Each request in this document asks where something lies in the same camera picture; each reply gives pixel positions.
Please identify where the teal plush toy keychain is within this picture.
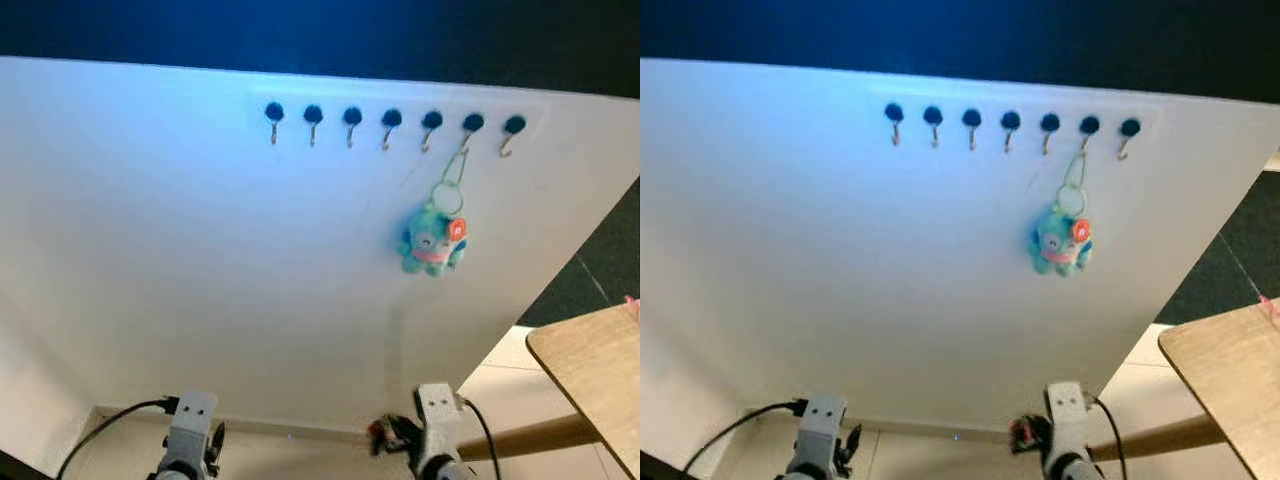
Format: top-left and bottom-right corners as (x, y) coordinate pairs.
(398, 148), (471, 278)
(1026, 150), (1094, 279)

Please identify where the wooden table leg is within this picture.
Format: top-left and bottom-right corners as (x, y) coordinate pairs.
(458, 413), (602, 463)
(1088, 415), (1227, 463)

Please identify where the white board panel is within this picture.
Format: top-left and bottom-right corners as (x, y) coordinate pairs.
(0, 55), (640, 476)
(640, 57), (1280, 471)

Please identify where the wooden table top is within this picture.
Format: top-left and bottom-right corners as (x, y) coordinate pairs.
(1158, 298), (1280, 480)
(526, 300), (640, 480)

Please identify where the black floor mat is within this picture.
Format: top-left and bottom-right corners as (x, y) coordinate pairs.
(515, 178), (640, 329)
(1152, 170), (1280, 327)

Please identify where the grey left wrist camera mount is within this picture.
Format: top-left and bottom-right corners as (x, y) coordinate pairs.
(785, 393), (849, 480)
(155, 390), (219, 480)

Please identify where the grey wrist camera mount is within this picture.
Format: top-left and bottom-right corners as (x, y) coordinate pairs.
(1043, 381), (1097, 480)
(412, 383), (467, 480)
(155, 390), (219, 480)
(785, 393), (849, 480)

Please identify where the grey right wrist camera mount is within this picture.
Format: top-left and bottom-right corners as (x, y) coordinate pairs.
(412, 383), (467, 480)
(1043, 381), (1097, 480)

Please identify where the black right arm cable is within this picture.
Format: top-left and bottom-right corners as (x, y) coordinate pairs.
(458, 397), (503, 480)
(1088, 397), (1132, 480)

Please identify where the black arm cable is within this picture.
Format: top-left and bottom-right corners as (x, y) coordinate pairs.
(55, 397), (181, 480)
(458, 397), (503, 480)
(1088, 397), (1132, 480)
(682, 399), (807, 477)

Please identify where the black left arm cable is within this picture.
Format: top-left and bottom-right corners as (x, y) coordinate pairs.
(682, 399), (807, 477)
(55, 397), (181, 480)

